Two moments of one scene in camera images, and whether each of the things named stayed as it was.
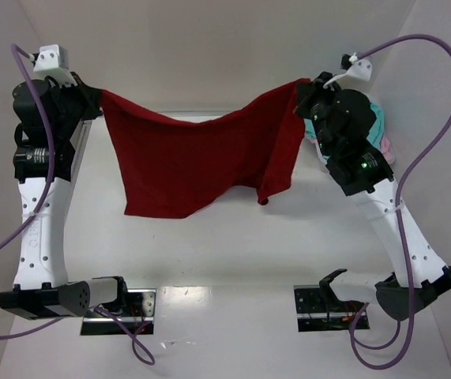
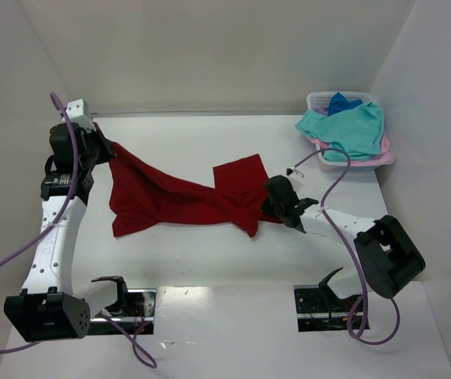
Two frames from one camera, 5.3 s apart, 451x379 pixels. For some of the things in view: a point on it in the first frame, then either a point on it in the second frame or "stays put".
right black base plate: x=314 y=314 stays put
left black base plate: x=141 y=312 stays put
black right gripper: x=309 y=93 to x=271 y=196
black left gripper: x=84 y=97 to x=101 y=146
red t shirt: x=168 y=163 to x=142 y=193
